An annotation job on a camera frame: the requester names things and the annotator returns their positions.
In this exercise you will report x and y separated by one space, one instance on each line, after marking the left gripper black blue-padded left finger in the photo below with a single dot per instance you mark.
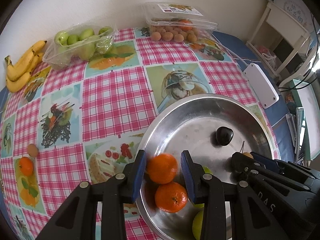
76 217

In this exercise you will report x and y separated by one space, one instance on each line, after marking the clear box of longans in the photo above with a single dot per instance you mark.
170 22

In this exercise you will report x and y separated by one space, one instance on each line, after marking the orange tangerine on plate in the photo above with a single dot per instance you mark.
171 197

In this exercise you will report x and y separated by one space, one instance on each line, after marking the clear tray of green fruits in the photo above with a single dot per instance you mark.
82 41

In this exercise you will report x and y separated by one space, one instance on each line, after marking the silver metal plate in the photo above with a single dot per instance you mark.
191 124

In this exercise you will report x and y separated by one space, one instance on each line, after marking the white power strip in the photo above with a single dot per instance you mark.
261 85

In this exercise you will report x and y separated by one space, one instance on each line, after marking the small green fruit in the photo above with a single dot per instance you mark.
207 170

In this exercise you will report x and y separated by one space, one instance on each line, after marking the white wooden shelf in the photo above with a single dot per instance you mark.
274 26

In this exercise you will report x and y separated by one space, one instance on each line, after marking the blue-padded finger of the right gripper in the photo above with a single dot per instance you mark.
265 161

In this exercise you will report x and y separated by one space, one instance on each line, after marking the yellow banana bunch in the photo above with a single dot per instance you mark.
19 74

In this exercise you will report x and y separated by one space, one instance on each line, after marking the black plum on plate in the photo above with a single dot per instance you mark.
224 135

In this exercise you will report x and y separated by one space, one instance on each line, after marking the orange tangerine with stem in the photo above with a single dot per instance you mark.
26 166

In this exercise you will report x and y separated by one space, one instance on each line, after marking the large green mango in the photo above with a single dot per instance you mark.
197 222

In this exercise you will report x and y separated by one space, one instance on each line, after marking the checkered fruit-print tablecloth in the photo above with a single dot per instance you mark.
87 120

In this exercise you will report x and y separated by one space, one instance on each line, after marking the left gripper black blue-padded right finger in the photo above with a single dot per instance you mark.
250 218

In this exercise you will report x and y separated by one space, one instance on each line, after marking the brown longan near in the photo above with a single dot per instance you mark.
32 150

